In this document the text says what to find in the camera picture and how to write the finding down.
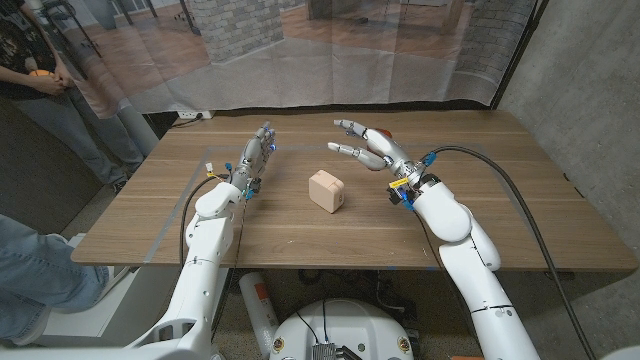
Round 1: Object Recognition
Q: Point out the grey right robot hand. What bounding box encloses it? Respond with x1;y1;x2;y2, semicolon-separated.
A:
327;118;432;199

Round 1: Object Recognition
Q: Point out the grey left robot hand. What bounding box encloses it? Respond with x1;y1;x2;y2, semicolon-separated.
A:
229;121;279;196

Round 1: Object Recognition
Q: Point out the pale pink jewelry box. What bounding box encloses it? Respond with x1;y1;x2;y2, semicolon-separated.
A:
308;169;346;215

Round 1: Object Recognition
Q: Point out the printed room backdrop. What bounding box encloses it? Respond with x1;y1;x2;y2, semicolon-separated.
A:
29;0;539;115

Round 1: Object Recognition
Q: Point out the white cylinder with orange label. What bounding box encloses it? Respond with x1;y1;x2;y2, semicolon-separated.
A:
238;271;280;359

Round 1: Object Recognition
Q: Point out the black backdrop stand pole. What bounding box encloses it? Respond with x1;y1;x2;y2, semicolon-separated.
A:
489;0;550;110

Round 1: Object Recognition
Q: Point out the white robot torso base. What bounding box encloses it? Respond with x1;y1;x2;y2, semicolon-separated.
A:
269;298;415;360

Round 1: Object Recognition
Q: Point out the dark cabinet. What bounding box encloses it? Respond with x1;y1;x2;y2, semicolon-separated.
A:
0;94;106;236

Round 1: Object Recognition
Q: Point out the seated person in blue jeans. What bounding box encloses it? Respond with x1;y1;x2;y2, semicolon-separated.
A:
0;214;111;346

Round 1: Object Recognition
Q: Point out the standing person in dark shirt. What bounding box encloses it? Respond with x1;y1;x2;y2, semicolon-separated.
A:
0;0;147;194

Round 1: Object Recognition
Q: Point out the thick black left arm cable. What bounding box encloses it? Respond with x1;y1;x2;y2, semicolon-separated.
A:
179;173;230;266

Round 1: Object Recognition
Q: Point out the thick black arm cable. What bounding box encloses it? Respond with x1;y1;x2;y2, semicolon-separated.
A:
422;145;599;360
179;173;230;266

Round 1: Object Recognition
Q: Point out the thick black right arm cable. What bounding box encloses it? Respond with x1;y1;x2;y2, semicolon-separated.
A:
422;145;599;360

